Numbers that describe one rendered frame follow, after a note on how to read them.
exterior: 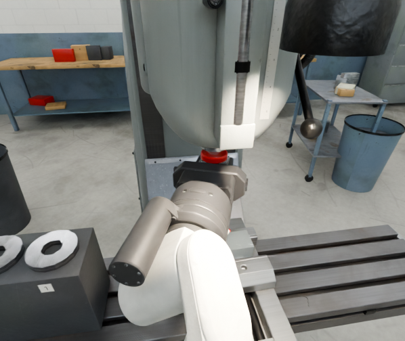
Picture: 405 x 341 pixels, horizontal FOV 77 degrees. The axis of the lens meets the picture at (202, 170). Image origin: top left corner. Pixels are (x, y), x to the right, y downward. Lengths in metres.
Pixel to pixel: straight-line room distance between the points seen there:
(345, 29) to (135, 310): 0.29
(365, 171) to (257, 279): 2.24
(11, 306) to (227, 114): 0.52
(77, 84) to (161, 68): 4.59
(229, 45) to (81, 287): 0.46
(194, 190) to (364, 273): 0.60
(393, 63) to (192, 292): 5.32
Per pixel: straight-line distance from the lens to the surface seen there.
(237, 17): 0.27
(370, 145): 2.59
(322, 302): 0.72
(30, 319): 0.65
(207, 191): 0.33
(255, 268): 0.59
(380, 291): 0.80
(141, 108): 0.79
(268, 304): 0.60
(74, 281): 0.54
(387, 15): 0.21
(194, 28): 0.30
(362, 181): 2.79
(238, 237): 0.60
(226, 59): 0.27
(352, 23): 0.19
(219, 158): 0.43
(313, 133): 0.38
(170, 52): 0.30
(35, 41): 4.94
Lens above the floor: 1.48
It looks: 32 degrees down
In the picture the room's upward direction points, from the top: straight up
